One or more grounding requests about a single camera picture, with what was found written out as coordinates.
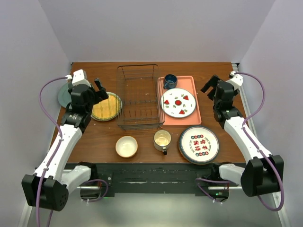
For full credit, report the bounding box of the woven bamboo tray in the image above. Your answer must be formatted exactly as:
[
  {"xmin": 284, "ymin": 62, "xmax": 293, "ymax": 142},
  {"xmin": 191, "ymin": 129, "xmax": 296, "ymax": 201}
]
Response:
[{"xmin": 91, "ymin": 93, "xmax": 121, "ymax": 120}]

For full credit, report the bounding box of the white bowl orange rim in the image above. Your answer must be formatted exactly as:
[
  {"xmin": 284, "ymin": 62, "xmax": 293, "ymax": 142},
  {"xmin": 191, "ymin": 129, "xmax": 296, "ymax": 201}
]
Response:
[{"xmin": 116, "ymin": 136, "xmax": 138, "ymax": 158}]

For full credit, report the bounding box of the cream mug black handle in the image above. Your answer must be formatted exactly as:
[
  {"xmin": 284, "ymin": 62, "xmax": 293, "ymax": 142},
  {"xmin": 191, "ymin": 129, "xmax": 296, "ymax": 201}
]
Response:
[{"xmin": 153, "ymin": 130, "xmax": 171, "ymax": 155}]

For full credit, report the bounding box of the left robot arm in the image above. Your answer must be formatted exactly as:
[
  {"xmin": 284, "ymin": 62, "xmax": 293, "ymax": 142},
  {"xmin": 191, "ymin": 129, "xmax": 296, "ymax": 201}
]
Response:
[{"xmin": 21, "ymin": 79, "xmax": 108, "ymax": 211}]

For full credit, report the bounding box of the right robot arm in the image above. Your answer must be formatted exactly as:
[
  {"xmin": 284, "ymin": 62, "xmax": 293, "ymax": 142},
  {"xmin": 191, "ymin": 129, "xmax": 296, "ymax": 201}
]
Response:
[{"xmin": 201, "ymin": 71, "xmax": 284, "ymax": 197}]

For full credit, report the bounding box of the light blue plate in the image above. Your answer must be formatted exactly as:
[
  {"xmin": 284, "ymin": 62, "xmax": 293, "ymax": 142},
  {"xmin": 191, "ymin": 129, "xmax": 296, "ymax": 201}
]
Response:
[{"xmin": 90, "ymin": 91, "xmax": 123, "ymax": 122}]

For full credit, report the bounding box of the dark green plate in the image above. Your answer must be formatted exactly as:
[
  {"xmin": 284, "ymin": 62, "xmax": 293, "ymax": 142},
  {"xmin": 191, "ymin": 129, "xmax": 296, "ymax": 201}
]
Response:
[{"xmin": 57, "ymin": 83, "xmax": 71, "ymax": 108}]

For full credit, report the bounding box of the watermelon pattern plate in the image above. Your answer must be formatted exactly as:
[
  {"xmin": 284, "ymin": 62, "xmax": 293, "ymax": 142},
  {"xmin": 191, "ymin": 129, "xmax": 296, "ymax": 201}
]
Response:
[{"xmin": 160, "ymin": 88, "xmax": 196, "ymax": 118}]

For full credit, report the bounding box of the blue ceramic mug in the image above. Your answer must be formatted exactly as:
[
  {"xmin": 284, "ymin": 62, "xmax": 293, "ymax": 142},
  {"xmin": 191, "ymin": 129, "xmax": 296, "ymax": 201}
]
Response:
[{"xmin": 163, "ymin": 74, "xmax": 178, "ymax": 89}]

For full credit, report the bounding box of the chinese text plate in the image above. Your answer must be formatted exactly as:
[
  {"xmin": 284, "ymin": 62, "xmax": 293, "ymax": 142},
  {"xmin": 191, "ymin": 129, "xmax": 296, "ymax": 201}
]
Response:
[{"xmin": 178, "ymin": 125, "xmax": 220, "ymax": 165}]

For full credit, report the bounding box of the pink plastic tray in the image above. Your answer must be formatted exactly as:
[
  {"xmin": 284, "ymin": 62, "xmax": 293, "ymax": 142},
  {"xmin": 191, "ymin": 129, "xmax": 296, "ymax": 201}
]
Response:
[{"xmin": 157, "ymin": 76, "xmax": 202, "ymax": 129}]

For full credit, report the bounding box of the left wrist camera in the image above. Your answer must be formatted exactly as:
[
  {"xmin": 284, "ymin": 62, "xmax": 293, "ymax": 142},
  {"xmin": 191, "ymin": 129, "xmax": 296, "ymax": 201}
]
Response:
[{"xmin": 64, "ymin": 70, "xmax": 91, "ymax": 87}]

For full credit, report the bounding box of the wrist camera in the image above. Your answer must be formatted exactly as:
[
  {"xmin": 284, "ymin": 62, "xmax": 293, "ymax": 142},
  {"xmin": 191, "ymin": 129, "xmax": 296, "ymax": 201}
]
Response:
[
  {"xmin": 226, "ymin": 71, "xmax": 243, "ymax": 90},
  {"xmin": 64, "ymin": 70, "xmax": 91, "ymax": 87}
]

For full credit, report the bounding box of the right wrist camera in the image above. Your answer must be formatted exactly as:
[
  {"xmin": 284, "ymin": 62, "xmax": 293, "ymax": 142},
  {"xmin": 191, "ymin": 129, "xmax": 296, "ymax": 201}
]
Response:
[{"xmin": 226, "ymin": 71, "xmax": 243, "ymax": 90}]

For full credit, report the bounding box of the black wire dish rack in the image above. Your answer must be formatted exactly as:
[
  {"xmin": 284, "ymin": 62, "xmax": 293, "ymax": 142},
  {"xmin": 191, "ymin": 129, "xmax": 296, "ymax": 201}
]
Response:
[{"xmin": 116, "ymin": 64, "xmax": 164, "ymax": 131}]

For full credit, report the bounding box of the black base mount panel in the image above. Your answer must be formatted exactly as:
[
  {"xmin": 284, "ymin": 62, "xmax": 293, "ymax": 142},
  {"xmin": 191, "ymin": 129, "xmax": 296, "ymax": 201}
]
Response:
[{"xmin": 77, "ymin": 163, "xmax": 236, "ymax": 199}]

